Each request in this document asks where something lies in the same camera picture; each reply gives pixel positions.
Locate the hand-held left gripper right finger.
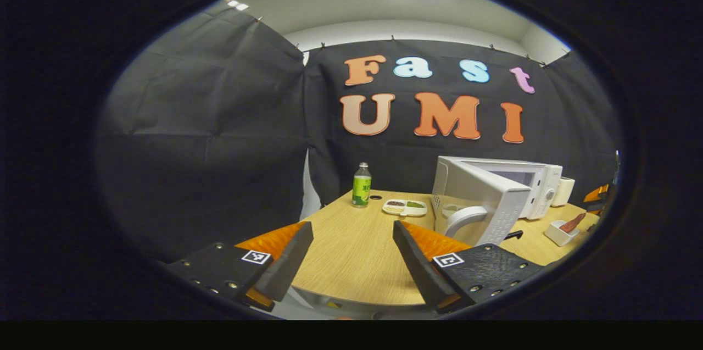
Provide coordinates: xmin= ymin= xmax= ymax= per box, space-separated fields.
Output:
xmin=392 ymin=220 xmax=544 ymax=314

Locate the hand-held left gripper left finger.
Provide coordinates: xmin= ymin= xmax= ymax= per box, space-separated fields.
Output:
xmin=165 ymin=221 xmax=314 ymax=312

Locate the brown sausage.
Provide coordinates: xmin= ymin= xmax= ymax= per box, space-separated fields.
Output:
xmin=559 ymin=213 xmax=587 ymax=234

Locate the white microwave oven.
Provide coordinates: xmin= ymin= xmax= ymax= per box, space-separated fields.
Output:
xmin=431 ymin=155 xmax=563 ymax=247

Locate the divided white food plate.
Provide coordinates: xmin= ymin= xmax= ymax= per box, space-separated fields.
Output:
xmin=382 ymin=198 xmax=428 ymax=217

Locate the white toaster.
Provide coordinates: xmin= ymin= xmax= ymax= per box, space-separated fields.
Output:
xmin=551 ymin=176 xmax=576 ymax=208

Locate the small white rectangular dish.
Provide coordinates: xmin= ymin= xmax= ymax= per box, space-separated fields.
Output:
xmin=544 ymin=220 xmax=581 ymax=247

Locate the green drink bottle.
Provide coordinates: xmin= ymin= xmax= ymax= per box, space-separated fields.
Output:
xmin=351 ymin=162 xmax=372 ymax=208

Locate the black backdrop cloth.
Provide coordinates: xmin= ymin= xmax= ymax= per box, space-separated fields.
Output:
xmin=94 ymin=7 xmax=624 ymax=265

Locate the row of black cloth clips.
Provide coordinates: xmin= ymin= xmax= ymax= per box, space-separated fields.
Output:
xmin=255 ymin=16 xmax=569 ymax=68

